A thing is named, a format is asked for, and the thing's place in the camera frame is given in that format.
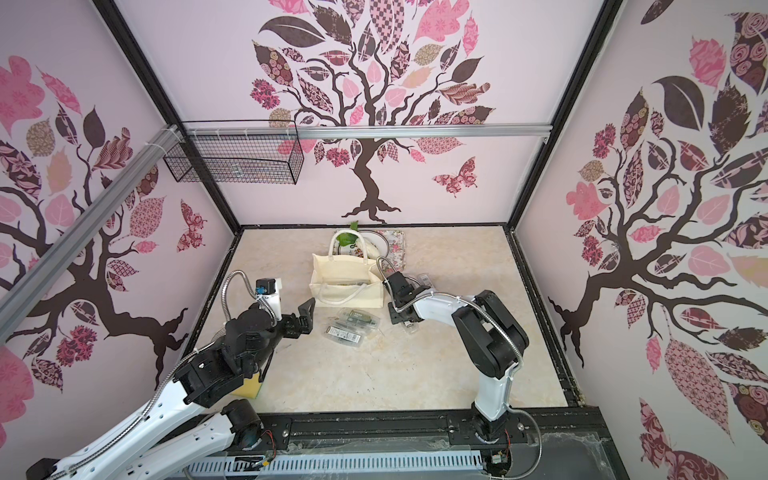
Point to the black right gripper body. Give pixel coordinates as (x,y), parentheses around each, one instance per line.
(398,294)

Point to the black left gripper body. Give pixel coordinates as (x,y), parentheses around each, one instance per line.
(290,327)

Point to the cream canvas tote bag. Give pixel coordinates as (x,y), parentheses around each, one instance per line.
(345,281)

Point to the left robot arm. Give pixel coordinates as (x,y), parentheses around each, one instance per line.
(178,426)

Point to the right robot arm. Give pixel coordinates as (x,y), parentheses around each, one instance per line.
(494,340)

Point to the clear compass case white label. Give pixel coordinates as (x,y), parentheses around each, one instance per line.
(359,319)

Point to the clear compass case lower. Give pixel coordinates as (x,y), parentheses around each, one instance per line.
(344,335)

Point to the floral rectangular tray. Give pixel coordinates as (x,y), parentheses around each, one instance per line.
(396,247)

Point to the yellow green sponge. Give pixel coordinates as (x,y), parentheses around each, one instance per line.
(250,388)

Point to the green plastic lettuce leaf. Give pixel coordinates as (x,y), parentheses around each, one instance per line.
(346,239)

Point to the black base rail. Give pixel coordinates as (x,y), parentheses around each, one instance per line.
(458,427)

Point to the white slotted cable duct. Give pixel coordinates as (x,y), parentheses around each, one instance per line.
(241,467)

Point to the black wire basket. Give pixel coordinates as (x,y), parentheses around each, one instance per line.
(231,151)

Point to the aluminium rail back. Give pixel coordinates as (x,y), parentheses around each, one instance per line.
(378,132)

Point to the aluminium rail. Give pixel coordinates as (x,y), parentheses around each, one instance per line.
(18,303)
(378,132)

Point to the aluminium rail left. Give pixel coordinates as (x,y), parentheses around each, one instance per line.
(18,303)

